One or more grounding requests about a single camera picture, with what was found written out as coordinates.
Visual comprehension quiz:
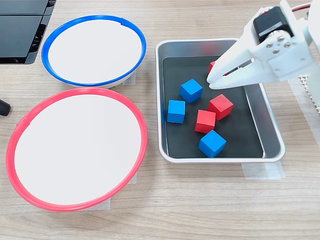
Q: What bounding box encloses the black tray liner mat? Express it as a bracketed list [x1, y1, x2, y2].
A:
[161, 56, 265, 159]

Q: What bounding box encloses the white dish red rim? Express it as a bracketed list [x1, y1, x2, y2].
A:
[5, 87, 149, 213]

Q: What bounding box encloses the blue wooden cube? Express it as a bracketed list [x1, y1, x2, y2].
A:
[198, 129, 228, 159]
[166, 99, 186, 124]
[179, 78, 204, 105]

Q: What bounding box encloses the red white servo cable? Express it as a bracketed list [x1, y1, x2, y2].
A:
[289, 2, 313, 13]

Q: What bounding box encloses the silver metal tray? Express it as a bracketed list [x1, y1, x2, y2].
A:
[154, 37, 286, 165]

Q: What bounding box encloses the black rounded object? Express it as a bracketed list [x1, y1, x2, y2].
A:
[0, 98, 11, 117]

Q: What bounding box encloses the black flat device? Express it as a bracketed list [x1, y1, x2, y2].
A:
[0, 0, 57, 65]

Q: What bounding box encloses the red wooden cube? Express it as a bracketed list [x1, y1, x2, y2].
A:
[194, 109, 217, 134]
[207, 93, 235, 121]
[207, 60, 232, 77]

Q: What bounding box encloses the white mesh anti-slip mat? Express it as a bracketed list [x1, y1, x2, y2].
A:
[298, 74, 320, 113]

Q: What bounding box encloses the white dish blue rim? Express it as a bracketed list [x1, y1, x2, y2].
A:
[41, 14, 147, 90]

